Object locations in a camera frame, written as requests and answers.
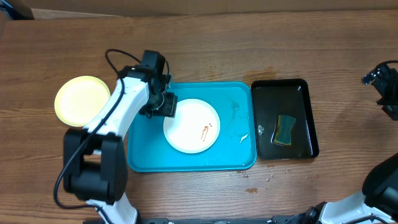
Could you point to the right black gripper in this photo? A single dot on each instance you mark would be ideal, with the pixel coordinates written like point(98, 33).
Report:
point(387, 76)

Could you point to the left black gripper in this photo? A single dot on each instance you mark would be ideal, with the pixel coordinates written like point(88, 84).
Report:
point(170, 109)

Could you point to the white plate with sauce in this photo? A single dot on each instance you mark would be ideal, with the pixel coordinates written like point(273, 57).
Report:
point(194, 128)

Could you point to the green rimmed plate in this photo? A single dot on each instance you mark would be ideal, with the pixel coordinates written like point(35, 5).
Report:
point(80, 99)

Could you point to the green yellow sponge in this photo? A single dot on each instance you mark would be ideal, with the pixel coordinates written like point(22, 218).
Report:
point(283, 131)

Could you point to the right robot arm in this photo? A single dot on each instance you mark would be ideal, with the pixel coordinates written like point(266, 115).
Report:
point(377, 201)

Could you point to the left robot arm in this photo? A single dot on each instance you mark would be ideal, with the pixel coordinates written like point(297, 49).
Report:
point(94, 173)

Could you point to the teal plastic tray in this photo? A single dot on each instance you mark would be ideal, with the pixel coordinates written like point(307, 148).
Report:
point(234, 149)

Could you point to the black water tray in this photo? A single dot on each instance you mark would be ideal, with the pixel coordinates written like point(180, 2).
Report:
point(271, 98)

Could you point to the dark object top-left corner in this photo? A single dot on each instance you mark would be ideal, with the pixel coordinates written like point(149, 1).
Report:
point(17, 10)

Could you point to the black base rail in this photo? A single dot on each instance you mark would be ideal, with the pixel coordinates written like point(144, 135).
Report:
point(278, 219)

